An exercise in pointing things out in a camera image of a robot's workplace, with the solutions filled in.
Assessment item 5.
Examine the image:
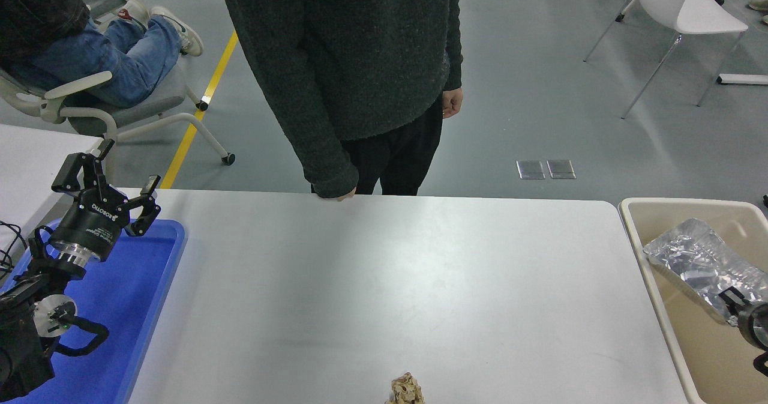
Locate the blue plastic tray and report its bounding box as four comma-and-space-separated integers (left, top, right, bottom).
0, 218, 187, 404

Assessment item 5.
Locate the large pale beige bin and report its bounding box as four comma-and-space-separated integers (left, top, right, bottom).
619, 197, 768, 404

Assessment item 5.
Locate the white shell chair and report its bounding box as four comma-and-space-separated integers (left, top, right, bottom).
583, 0, 749, 119

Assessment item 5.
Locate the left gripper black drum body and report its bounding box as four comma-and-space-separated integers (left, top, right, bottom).
51, 187, 130, 262

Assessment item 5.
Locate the tan paper ball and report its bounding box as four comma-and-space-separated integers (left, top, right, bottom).
386, 373, 425, 404

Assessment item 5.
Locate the person's left hand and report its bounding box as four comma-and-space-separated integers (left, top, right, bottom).
442, 88, 464, 119

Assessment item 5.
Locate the silver foil tray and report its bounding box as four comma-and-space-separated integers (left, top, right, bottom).
642, 218, 768, 327

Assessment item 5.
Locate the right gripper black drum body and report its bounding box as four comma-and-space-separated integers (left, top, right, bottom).
739, 303, 768, 348

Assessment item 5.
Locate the white stand base bar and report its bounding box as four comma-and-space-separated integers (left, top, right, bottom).
716, 74, 768, 86

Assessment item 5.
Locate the thin black cable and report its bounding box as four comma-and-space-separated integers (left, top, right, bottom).
0, 221, 28, 279

